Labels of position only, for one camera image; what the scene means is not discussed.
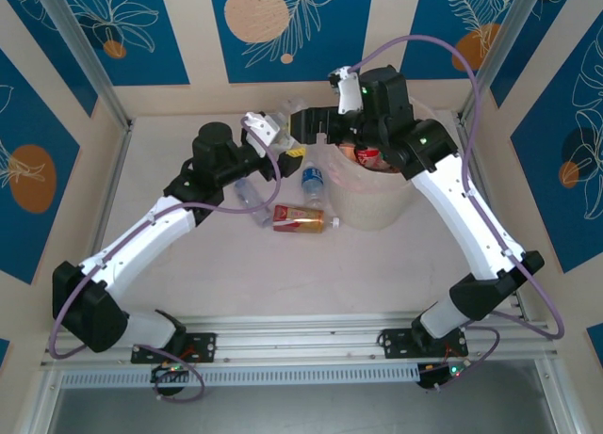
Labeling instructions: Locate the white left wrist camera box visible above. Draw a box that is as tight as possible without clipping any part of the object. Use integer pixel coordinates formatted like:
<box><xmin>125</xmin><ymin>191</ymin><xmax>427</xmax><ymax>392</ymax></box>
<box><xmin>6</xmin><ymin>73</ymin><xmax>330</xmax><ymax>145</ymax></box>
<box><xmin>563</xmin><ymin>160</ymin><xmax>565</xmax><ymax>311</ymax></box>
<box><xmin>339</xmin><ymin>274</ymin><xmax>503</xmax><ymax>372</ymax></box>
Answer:
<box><xmin>242</xmin><ymin>111</ymin><xmax>284</xmax><ymax>148</ymax></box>

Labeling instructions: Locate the aluminium base beam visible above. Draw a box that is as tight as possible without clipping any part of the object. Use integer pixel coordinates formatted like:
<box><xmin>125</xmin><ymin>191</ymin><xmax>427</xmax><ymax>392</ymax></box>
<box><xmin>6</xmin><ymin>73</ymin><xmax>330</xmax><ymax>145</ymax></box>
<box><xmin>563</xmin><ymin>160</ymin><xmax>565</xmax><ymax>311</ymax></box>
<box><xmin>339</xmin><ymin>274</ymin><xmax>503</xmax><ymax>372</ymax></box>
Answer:
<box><xmin>40</xmin><ymin>313</ymin><xmax>560</xmax><ymax>365</ymax></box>

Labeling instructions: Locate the clear bottle white label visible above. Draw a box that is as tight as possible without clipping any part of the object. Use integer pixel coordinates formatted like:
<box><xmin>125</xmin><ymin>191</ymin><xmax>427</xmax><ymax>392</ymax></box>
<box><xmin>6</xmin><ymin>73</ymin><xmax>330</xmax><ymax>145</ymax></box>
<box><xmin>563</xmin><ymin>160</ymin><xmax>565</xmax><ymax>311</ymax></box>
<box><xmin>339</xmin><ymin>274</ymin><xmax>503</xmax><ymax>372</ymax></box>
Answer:
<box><xmin>277</xmin><ymin>97</ymin><xmax>308</xmax><ymax>148</ymax></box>

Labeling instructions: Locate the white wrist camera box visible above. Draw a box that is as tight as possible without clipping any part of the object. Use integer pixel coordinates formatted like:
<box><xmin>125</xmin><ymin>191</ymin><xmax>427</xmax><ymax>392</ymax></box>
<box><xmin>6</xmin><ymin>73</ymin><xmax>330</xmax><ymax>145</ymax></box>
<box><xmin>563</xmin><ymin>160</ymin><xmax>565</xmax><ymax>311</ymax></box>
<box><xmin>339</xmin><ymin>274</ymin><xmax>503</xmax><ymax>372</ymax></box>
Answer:
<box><xmin>328</xmin><ymin>66</ymin><xmax>362</xmax><ymax>115</ymax></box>
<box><xmin>242</xmin><ymin>111</ymin><xmax>284</xmax><ymax>148</ymax></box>

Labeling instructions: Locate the white slotted cable duct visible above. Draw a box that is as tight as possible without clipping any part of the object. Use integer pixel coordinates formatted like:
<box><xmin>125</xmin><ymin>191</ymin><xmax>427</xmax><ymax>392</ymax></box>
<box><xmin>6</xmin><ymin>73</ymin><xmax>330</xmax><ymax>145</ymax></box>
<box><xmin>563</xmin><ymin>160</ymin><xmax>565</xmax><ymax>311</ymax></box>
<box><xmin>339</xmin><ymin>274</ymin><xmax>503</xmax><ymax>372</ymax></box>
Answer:
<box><xmin>59</xmin><ymin>362</ymin><xmax>421</xmax><ymax>389</ymax></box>

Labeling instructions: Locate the small controller board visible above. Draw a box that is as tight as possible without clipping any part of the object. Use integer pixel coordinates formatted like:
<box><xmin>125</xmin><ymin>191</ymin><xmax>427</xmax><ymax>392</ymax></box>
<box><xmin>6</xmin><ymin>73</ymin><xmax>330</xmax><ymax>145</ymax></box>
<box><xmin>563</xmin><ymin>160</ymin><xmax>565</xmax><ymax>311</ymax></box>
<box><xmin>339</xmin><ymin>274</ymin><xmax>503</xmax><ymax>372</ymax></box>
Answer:
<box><xmin>150</xmin><ymin>362</ymin><xmax>190</xmax><ymax>384</ymax></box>
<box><xmin>416</xmin><ymin>362</ymin><xmax>467</xmax><ymax>392</ymax></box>

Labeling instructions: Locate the aluminium frame post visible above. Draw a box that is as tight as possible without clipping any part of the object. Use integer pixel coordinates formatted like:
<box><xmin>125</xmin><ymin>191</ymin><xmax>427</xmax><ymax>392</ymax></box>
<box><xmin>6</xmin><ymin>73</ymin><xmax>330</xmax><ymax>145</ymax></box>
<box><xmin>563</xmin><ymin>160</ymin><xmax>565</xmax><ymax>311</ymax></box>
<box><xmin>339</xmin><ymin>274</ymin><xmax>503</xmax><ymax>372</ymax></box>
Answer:
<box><xmin>35</xmin><ymin>0</ymin><xmax>134</xmax><ymax>130</ymax></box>
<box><xmin>459</xmin><ymin>0</ymin><xmax>543</xmax><ymax>124</ymax></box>

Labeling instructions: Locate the red label amber tea bottle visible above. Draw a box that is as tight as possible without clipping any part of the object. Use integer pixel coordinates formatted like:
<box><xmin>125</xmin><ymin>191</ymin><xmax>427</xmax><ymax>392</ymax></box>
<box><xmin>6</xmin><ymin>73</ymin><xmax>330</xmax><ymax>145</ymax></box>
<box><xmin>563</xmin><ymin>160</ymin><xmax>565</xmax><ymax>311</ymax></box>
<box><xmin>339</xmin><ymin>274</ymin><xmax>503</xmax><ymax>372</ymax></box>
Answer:
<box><xmin>271</xmin><ymin>202</ymin><xmax>343</xmax><ymax>235</ymax></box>

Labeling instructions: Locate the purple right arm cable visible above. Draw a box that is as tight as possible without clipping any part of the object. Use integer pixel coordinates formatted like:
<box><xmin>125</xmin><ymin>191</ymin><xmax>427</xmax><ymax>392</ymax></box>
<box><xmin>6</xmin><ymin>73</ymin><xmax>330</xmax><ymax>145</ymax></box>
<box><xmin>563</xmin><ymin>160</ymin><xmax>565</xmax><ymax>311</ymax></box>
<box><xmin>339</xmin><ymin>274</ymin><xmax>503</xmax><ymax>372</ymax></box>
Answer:
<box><xmin>350</xmin><ymin>34</ymin><xmax>566</xmax><ymax>393</ymax></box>

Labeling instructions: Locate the long clear water bottle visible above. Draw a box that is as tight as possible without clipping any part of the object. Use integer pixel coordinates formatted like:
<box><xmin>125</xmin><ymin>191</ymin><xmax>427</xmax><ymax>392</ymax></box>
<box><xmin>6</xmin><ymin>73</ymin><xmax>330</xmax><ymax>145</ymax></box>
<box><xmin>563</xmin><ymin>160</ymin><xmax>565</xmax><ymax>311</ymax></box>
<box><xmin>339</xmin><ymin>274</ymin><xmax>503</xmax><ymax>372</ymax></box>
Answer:
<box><xmin>234</xmin><ymin>178</ymin><xmax>273</xmax><ymax>227</ymax></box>

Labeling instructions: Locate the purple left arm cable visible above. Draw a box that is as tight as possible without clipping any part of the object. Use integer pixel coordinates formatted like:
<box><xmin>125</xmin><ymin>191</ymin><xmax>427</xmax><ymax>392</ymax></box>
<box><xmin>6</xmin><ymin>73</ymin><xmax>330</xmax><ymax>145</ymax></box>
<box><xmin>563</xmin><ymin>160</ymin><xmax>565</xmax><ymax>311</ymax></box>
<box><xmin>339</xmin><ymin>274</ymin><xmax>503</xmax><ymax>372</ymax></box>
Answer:
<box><xmin>48</xmin><ymin>117</ymin><xmax>284</xmax><ymax>402</ymax></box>

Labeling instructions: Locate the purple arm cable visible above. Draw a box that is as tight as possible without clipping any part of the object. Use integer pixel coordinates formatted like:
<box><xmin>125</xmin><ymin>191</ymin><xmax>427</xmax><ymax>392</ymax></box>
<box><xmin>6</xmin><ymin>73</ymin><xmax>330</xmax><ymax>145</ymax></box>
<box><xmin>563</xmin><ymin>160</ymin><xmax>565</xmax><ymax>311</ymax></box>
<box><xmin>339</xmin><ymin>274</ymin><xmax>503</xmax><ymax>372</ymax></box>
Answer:
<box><xmin>350</xmin><ymin>34</ymin><xmax>566</xmax><ymax>393</ymax></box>
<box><xmin>48</xmin><ymin>117</ymin><xmax>284</xmax><ymax>402</ymax></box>

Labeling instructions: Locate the white ribbed waste bin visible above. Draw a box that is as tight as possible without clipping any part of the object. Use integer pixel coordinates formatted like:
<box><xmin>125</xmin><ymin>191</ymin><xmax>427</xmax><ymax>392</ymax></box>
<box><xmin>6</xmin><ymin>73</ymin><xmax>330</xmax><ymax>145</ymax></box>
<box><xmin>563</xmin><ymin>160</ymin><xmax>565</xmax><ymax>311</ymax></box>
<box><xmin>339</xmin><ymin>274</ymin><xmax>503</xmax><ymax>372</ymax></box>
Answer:
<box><xmin>326</xmin><ymin>97</ymin><xmax>420</xmax><ymax>232</ymax></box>

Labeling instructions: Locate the blue label water bottle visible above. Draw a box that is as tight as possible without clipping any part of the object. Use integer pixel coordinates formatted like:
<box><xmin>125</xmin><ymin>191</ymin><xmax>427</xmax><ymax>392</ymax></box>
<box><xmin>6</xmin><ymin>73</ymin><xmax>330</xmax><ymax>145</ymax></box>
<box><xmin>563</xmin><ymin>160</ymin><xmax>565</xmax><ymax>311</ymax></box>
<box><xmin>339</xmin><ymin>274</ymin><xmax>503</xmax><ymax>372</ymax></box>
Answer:
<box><xmin>300</xmin><ymin>160</ymin><xmax>327</xmax><ymax>208</ymax></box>

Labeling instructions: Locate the red cola label bottle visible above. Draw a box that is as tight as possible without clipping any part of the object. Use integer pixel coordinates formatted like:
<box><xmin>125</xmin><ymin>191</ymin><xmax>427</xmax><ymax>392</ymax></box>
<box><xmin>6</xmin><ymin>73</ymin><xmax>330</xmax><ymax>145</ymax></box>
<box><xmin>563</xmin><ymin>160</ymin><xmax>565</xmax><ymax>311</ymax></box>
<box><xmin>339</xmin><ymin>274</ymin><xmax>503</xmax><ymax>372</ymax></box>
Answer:
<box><xmin>355</xmin><ymin>146</ymin><xmax>390</xmax><ymax>171</ymax></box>

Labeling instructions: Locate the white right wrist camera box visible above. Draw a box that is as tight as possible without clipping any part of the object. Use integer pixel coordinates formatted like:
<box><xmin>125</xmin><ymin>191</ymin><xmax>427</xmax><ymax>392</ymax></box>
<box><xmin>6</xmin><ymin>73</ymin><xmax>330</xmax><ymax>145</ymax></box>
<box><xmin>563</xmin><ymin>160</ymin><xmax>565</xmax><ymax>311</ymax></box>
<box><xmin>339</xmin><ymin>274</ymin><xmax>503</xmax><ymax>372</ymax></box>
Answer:
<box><xmin>328</xmin><ymin>66</ymin><xmax>362</xmax><ymax>115</ymax></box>

